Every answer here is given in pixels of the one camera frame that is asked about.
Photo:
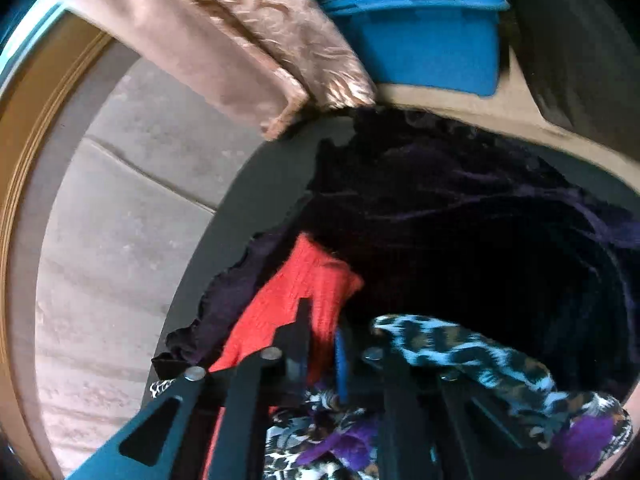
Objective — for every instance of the red knit sweater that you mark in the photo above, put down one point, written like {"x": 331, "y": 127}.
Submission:
{"x": 295, "y": 280}

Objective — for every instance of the black fabric bag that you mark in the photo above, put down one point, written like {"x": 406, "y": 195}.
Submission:
{"x": 575, "y": 35}

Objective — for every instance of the dark purple velvet garment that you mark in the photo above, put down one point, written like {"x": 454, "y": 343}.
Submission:
{"x": 450, "y": 220}

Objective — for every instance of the blue plastic storage box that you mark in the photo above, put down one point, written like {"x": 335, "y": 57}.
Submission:
{"x": 425, "y": 55}

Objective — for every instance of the wooden framed window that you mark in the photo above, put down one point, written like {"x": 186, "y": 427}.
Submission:
{"x": 30, "y": 160}

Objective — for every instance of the brown floral curtain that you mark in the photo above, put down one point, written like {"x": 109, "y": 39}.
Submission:
{"x": 225, "y": 35}

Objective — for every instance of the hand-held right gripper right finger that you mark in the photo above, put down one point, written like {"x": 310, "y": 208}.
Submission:
{"x": 342, "y": 360}

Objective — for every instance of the leopard print garment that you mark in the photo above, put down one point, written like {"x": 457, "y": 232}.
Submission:
{"x": 450, "y": 350}

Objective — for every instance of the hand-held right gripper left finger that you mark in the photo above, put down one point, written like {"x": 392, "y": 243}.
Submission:
{"x": 302, "y": 330}

